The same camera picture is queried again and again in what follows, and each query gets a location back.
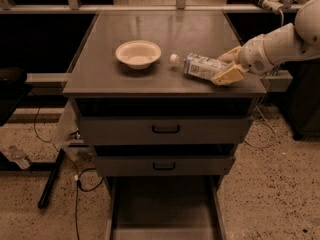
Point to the clear bottle on floor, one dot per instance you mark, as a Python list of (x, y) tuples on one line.
[(19, 157)]

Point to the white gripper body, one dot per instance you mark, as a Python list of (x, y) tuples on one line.
[(252, 56)]

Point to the black table at left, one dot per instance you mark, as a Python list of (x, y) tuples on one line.
[(13, 89)]

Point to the blue label plastic bottle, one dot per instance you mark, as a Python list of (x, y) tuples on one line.
[(198, 66)]

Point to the middle grey drawer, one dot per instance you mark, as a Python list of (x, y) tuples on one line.
[(164, 160)]

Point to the top grey drawer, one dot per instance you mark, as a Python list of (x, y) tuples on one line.
[(155, 121)]

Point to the grey drawer cabinet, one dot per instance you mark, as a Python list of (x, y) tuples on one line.
[(99, 74)]

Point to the black pole on floor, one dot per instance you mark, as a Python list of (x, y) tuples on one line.
[(44, 199)]

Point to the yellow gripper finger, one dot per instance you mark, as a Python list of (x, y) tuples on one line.
[(231, 56), (232, 73)]

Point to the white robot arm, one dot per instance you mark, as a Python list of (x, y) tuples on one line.
[(297, 41)]

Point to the white paper bowl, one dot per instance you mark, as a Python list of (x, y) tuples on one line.
[(138, 54)]

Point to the bottom grey open drawer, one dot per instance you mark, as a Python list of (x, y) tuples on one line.
[(165, 208)]

